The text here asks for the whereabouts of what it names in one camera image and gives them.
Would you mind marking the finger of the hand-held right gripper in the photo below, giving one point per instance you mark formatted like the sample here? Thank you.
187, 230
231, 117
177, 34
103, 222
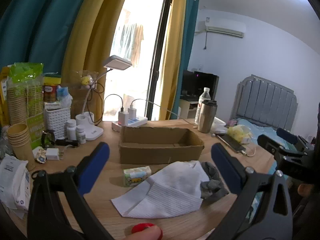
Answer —
287, 135
268, 143

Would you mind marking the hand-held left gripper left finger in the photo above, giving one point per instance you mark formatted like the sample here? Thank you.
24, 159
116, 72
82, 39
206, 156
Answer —
96, 166

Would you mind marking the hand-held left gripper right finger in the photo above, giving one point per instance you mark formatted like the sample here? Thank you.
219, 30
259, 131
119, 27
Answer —
225, 170

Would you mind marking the grey sock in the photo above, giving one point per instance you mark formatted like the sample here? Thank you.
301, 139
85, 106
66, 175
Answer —
212, 180

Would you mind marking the green yellow tissue packet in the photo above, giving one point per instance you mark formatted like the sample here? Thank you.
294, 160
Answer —
137, 176

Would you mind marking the brown cardboard box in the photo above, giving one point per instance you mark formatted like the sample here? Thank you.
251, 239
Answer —
160, 146

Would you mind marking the person's right hand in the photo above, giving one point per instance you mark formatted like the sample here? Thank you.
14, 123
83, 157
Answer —
306, 190

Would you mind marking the blue bed sheet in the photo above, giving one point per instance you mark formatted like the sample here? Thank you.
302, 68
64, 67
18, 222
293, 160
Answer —
260, 132

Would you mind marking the black smartphone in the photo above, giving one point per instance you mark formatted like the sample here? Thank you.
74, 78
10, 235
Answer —
231, 143

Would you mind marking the yellow plastic bag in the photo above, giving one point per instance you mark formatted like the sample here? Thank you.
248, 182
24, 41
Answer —
238, 132

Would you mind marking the short white pill bottle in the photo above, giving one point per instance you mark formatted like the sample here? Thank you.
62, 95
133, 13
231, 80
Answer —
81, 135

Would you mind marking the grey padded bed headboard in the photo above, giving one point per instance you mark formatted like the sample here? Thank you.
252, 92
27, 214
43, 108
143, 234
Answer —
265, 102

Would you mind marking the tall white pill bottle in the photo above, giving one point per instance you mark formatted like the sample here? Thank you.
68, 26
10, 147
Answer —
71, 130

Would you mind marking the loose white charger plug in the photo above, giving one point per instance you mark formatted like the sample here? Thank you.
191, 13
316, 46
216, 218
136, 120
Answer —
52, 154

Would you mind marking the black wristwatch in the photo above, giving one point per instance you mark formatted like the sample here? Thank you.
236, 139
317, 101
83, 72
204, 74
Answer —
48, 138

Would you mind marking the white power strip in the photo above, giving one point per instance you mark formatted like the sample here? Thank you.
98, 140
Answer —
132, 123

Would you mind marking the steel tumbler black lid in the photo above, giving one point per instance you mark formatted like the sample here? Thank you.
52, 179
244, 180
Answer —
207, 116

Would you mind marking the crumpled printed wrapper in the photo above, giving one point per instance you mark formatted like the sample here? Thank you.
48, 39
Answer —
39, 156

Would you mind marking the white woven plastic basket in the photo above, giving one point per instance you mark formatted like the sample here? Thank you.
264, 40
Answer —
57, 121

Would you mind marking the clear water bottle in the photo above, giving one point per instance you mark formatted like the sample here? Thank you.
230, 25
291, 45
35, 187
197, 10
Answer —
203, 96

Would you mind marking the red round cap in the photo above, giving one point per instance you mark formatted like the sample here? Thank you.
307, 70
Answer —
142, 228

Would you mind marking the stack of brown paper cups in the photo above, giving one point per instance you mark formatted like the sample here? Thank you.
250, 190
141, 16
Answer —
19, 140

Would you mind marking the white wet wipes pack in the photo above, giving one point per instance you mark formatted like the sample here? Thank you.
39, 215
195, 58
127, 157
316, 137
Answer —
12, 180

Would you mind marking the pastel plush toy in bag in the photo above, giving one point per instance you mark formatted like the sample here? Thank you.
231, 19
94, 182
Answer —
85, 80

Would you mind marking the red label can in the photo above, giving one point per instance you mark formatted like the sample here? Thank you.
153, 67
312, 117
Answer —
51, 90

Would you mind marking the black computer monitor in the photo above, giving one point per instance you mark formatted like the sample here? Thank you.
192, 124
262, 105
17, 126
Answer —
200, 83

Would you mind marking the green pack of paper cups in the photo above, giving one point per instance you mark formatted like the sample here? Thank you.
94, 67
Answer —
25, 90

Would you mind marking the white desk lamp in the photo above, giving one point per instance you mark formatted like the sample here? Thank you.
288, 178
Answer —
117, 63

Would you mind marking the white air conditioner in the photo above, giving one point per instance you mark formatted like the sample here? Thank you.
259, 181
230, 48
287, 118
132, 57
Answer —
225, 27

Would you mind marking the yellow curtain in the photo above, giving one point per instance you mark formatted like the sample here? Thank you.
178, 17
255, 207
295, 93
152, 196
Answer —
85, 42

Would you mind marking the teal curtain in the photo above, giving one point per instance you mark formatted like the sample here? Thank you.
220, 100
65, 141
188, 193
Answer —
37, 25

